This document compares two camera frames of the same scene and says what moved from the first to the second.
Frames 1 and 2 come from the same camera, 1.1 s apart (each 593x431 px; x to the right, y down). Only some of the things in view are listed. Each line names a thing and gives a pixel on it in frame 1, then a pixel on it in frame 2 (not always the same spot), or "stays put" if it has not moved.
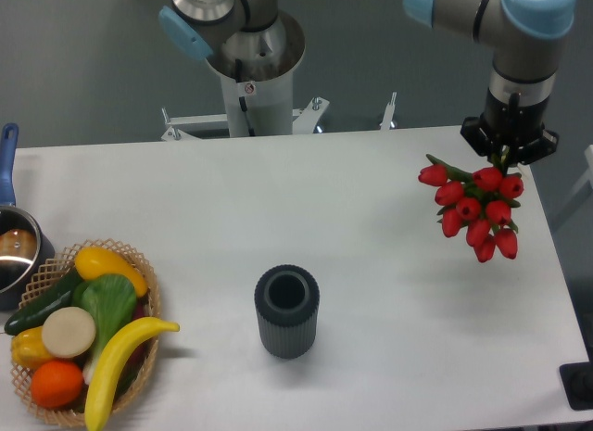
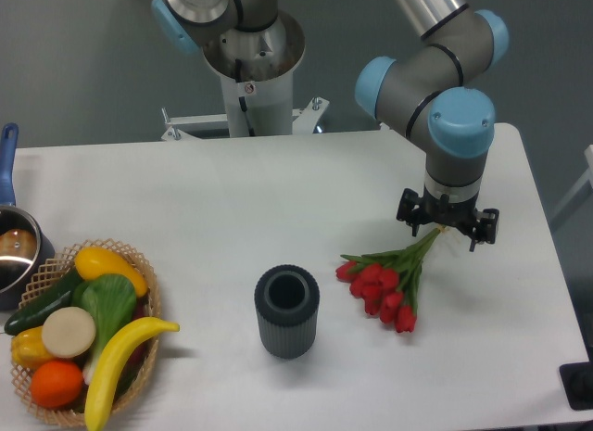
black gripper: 513,127 to 432,209
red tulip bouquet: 479,203 to 388,282
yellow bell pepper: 28,348 stays put
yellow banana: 126,337 stays put
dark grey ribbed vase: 287,298 stays put
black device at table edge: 577,379 stays put
